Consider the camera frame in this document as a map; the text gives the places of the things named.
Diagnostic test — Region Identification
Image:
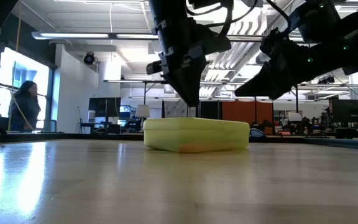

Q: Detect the white lamp shade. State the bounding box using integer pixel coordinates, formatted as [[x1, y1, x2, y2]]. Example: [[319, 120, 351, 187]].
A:
[[135, 104, 150, 119]]

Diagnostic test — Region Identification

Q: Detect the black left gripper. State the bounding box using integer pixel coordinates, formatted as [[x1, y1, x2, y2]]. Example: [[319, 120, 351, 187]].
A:
[[145, 27, 209, 108]]

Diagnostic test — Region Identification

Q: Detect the black computer monitor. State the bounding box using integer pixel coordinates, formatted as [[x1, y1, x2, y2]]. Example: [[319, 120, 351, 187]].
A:
[[88, 96, 122, 118]]

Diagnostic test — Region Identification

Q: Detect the overhead light bar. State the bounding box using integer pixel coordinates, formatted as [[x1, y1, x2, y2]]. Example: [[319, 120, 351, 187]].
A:
[[31, 30, 304, 44]]

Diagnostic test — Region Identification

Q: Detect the orange partition panel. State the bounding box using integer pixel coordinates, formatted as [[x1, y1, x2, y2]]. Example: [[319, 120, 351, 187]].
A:
[[221, 101, 274, 135]]

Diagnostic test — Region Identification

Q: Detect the black ceiling camera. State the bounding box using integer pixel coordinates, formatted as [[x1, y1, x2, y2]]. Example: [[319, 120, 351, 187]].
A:
[[83, 51, 96, 66], [318, 75, 336, 85]]

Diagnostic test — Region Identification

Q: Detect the large black monitor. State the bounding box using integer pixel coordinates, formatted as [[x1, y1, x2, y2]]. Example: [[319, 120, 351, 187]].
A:
[[331, 98, 358, 124]]

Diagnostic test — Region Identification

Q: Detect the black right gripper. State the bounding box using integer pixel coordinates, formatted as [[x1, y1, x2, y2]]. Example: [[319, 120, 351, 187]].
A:
[[234, 27, 326, 101]]

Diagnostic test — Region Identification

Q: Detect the person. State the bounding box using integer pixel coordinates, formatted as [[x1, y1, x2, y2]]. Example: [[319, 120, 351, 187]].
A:
[[7, 80, 42, 132]]

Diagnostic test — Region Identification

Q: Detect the white round lamp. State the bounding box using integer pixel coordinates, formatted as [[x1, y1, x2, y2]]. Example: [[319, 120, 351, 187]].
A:
[[288, 111, 303, 123]]

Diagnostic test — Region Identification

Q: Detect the blue round object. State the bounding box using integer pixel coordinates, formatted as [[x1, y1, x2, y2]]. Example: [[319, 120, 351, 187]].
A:
[[249, 128, 266, 142]]

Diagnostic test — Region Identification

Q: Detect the black table edge rail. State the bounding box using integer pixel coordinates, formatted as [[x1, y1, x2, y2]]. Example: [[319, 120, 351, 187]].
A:
[[0, 133, 145, 144]]

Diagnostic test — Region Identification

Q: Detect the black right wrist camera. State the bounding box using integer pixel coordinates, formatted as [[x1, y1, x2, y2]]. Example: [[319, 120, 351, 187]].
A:
[[290, 0, 342, 43]]

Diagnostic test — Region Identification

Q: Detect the black camera cable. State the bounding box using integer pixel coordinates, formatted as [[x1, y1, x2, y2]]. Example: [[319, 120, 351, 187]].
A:
[[265, 0, 292, 32]]

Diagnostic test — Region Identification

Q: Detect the yellow translucent supply box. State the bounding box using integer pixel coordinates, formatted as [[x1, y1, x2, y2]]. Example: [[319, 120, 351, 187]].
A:
[[142, 116, 250, 154]]

